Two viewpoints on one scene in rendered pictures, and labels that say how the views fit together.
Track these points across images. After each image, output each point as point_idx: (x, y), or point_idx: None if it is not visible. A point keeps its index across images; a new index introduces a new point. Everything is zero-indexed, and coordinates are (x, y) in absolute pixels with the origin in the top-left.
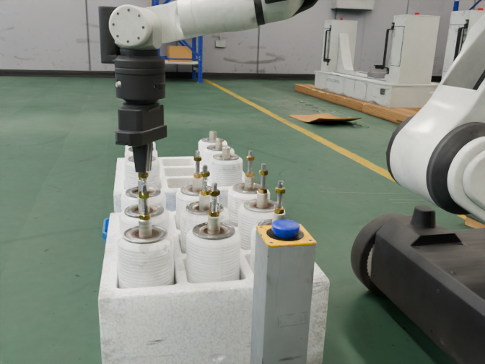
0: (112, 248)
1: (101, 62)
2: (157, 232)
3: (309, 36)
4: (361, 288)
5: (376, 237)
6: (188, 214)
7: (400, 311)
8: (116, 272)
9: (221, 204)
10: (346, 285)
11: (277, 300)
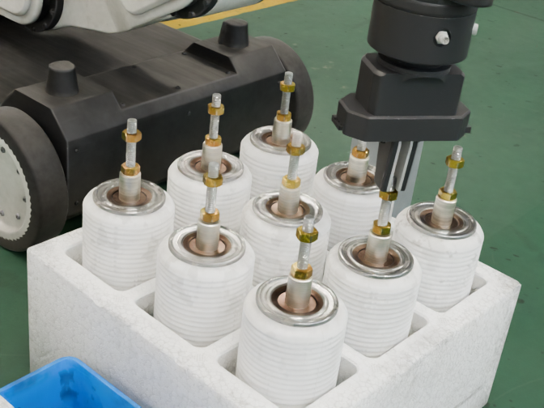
0: (418, 341)
1: (492, 4)
2: (422, 213)
3: None
4: (20, 264)
5: (70, 148)
6: (327, 217)
7: (68, 225)
8: (463, 299)
9: None
10: (21, 278)
11: None
